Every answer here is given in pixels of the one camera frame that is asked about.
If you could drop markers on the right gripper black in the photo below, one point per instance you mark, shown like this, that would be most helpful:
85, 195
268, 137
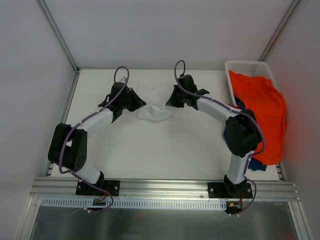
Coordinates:
178, 95

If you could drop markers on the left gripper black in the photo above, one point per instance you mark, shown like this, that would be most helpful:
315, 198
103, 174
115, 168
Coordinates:
130, 99

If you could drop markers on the white t shirt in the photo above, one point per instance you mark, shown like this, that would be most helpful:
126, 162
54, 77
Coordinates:
155, 98

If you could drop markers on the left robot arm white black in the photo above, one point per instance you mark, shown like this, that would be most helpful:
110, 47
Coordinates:
69, 144

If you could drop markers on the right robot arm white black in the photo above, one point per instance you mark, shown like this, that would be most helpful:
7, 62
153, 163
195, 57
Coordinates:
241, 132

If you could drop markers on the orange t shirt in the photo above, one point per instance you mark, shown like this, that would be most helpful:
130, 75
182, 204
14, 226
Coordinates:
271, 118

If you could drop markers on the white plastic laundry basket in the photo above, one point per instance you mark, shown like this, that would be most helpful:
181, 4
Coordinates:
249, 80

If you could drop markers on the blue t shirt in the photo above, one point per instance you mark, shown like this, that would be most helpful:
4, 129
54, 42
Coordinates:
255, 164

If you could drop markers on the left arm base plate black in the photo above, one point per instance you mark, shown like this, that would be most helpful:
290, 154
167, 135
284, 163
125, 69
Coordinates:
110, 186

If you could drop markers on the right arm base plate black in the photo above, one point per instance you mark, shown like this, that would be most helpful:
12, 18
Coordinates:
229, 191

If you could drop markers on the right aluminium frame post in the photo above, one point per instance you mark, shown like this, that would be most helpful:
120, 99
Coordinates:
279, 29

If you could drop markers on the aluminium frame post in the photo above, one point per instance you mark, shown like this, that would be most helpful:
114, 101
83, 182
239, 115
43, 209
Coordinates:
57, 33
279, 29

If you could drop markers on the left aluminium frame post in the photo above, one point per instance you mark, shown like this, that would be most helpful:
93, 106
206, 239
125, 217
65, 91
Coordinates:
57, 33

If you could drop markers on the slotted cable duct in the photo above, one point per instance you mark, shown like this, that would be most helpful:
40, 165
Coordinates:
154, 204

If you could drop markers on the aluminium mounting rail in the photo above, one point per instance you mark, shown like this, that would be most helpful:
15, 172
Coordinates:
274, 191

